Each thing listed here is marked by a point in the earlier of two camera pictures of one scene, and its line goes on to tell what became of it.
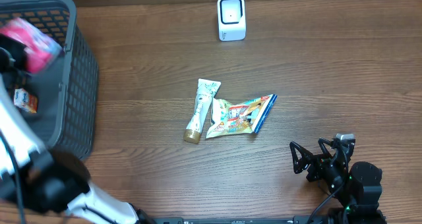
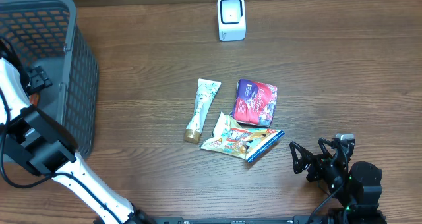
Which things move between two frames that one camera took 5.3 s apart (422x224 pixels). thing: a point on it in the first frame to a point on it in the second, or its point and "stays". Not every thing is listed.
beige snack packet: [229, 118] to [249, 143]
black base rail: [300, 219] stays
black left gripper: [18, 48] to [39, 79]
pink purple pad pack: [41, 51] to [254, 103]
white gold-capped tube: [205, 91] stays
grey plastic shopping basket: [66, 89] stays
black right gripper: [318, 163] stays
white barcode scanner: [231, 14] stays
